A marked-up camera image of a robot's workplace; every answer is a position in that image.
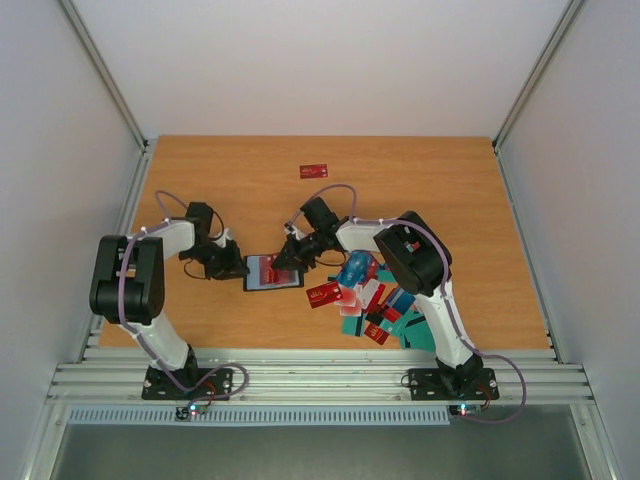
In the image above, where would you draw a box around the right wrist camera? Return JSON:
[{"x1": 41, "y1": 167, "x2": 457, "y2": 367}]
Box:
[{"x1": 284, "y1": 222, "x2": 307, "y2": 241}]

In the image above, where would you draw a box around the teal card bottom left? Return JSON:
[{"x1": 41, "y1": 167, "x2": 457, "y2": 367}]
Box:
[{"x1": 342, "y1": 315, "x2": 365, "y2": 337}]

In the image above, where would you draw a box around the teal card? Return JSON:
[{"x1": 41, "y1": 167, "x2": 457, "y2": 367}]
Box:
[
  {"x1": 400, "y1": 322, "x2": 436, "y2": 352},
  {"x1": 342, "y1": 315, "x2": 365, "y2": 337}
]

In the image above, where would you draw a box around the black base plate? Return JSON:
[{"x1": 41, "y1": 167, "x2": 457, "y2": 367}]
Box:
[
  {"x1": 407, "y1": 368, "x2": 500, "y2": 401},
  {"x1": 141, "y1": 367, "x2": 234, "y2": 401}
]

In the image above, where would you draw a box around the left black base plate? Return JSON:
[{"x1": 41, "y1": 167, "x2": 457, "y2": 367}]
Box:
[{"x1": 141, "y1": 367, "x2": 234, "y2": 401}]

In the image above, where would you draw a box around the black leather card holder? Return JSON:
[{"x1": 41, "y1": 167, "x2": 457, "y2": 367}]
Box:
[{"x1": 243, "y1": 254, "x2": 304, "y2": 292}]

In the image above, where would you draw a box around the white card centre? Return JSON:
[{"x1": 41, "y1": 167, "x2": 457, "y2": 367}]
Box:
[{"x1": 358, "y1": 278, "x2": 385, "y2": 310}]

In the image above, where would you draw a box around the teal card bottom right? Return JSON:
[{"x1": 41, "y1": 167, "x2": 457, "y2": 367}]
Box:
[{"x1": 400, "y1": 322, "x2": 436, "y2": 352}]

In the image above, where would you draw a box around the red card bottom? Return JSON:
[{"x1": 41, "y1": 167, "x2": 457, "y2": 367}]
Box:
[{"x1": 364, "y1": 323, "x2": 389, "y2": 345}]

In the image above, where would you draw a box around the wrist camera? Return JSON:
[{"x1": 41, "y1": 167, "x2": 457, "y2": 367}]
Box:
[
  {"x1": 284, "y1": 222, "x2": 307, "y2": 241},
  {"x1": 214, "y1": 228, "x2": 234, "y2": 248}
]

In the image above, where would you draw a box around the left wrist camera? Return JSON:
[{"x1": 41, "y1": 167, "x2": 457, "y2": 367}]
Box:
[{"x1": 214, "y1": 228, "x2": 234, "y2": 248}]

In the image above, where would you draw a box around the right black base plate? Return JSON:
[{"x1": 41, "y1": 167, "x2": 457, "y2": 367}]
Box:
[{"x1": 407, "y1": 368, "x2": 500, "y2": 401}]

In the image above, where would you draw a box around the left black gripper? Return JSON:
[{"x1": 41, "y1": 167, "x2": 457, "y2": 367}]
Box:
[{"x1": 183, "y1": 240, "x2": 251, "y2": 281}]

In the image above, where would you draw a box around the grey slotted cable duct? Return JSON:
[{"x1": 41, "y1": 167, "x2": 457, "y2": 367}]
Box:
[{"x1": 67, "y1": 405, "x2": 450, "y2": 427}]

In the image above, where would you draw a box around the blue striped card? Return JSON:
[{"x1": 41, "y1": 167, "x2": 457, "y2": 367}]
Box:
[{"x1": 384, "y1": 288, "x2": 415, "y2": 315}]

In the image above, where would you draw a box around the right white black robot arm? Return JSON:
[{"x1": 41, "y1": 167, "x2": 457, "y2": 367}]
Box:
[{"x1": 275, "y1": 196, "x2": 483, "y2": 399}]

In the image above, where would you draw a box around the lone red card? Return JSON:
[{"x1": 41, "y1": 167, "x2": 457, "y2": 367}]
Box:
[{"x1": 299, "y1": 164, "x2": 328, "y2": 179}]

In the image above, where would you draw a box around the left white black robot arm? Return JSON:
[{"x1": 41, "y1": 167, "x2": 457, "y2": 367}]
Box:
[{"x1": 89, "y1": 202, "x2": 249, "y2": 398}]

